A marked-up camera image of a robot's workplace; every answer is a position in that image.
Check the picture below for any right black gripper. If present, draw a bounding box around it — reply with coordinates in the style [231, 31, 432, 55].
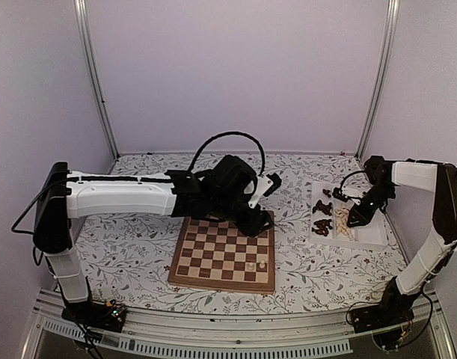
[347, 184, 396, 228]

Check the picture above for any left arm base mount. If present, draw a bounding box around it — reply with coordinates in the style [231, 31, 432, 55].
[62, 298, 126, 333]

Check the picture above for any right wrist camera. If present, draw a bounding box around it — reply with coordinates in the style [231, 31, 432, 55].
[332, 187, 363, 204]

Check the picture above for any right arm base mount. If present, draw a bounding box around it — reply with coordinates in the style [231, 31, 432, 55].
[346, 301, 414, 352]

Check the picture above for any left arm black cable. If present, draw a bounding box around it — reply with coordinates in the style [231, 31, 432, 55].
[188, 130, 269, 179]

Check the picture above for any pile of light chess pieces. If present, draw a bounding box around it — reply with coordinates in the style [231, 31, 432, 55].
[334, 206, 355, 242]

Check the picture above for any aluminium frame post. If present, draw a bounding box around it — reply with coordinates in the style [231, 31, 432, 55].
[355, 0, 399, 159]
[74, 0, 120, 159]

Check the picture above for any left aluminium frame post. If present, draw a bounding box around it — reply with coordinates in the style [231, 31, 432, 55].
[74, 0, 120, 159]

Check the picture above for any pile of dark chess pieces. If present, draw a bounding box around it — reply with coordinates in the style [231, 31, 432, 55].
[311, 185, 334, 239]

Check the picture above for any white plastic tray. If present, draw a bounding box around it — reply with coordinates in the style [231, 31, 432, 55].
[309, 181, 388, 251]

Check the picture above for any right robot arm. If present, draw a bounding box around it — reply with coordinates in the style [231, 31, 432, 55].
[347, 156, 457, 326]

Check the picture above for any right aluminium frame post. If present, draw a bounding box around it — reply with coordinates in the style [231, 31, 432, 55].
[355, 0, 399, 159]

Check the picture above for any wooden chess board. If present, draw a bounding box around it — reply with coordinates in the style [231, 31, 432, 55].
[168, 218, 275, 295]

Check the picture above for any front aluminium rail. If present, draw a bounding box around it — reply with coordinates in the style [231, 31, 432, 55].
[21, 289, 457, 358]

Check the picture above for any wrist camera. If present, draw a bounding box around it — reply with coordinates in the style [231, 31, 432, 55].
[332, 187, 363, 204]
[244, 174, 282, 209]

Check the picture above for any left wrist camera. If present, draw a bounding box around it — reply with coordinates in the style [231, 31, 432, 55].
[244, 174, 282, 209]

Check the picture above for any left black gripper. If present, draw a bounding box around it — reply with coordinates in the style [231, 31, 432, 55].
[209, 194, 274, 238]

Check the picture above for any floral patterned table mat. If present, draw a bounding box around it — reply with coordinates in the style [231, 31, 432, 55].
[54, 152, 414, 314]

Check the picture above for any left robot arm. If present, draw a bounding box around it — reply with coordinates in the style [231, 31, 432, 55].
[28, 155, 281, 325]

